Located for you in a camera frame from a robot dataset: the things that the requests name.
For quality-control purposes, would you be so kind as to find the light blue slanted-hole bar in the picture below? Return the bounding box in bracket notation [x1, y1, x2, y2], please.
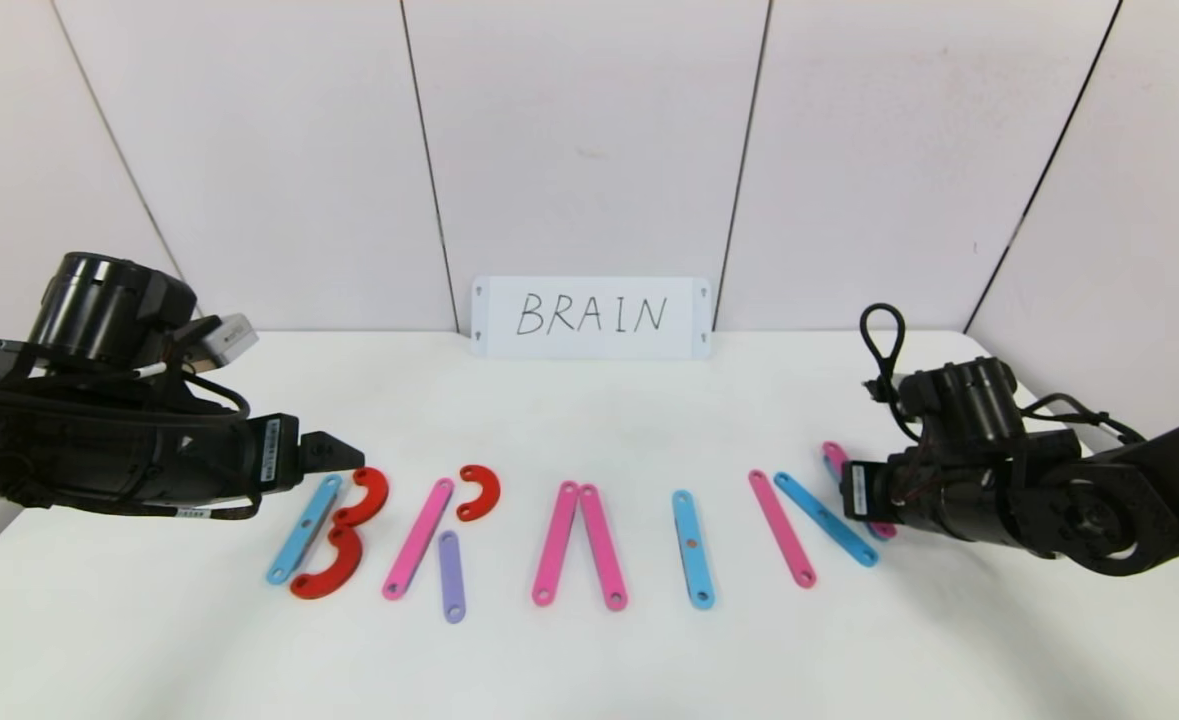
[266, 474, 344, 586]

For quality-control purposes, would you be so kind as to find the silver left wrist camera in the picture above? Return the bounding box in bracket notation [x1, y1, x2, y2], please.
[192, 313, 261, 365]

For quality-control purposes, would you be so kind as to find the large red C-shaped piece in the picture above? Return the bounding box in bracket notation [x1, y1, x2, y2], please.
[289, 525, 365, 601]

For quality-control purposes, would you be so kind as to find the small red C-shaped piece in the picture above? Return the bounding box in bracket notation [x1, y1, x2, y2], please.
[455, 464, 502, 522]

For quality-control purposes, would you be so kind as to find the black looped cable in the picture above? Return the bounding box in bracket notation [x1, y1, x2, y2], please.
[859, 303, 908, 403]

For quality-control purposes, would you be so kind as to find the short blue three-hole bar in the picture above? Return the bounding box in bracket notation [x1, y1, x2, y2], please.
[774, 471, 880, 568]

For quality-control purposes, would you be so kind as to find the long blue bar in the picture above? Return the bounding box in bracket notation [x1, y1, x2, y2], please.
[672, 489, 716, 610]

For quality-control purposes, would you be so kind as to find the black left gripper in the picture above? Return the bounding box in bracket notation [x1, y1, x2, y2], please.
[152, 413, 366, 505]

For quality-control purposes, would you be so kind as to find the short purple bar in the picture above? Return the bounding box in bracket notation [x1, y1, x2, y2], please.
[437, 530, 468, 624]

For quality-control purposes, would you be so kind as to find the pink bar with purple underside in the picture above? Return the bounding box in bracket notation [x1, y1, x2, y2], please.
[821, 441, 896, 542]

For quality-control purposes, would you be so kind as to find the long pink bar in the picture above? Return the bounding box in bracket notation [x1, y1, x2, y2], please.
[578, 484, 629, 611]
[748, 470, 817, 589]
[382, 478, 456, 601]
[532, 481, 580, 607]

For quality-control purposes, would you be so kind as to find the white BRAIN sign card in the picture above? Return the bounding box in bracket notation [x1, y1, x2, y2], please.
[471, 277, 713, 360]

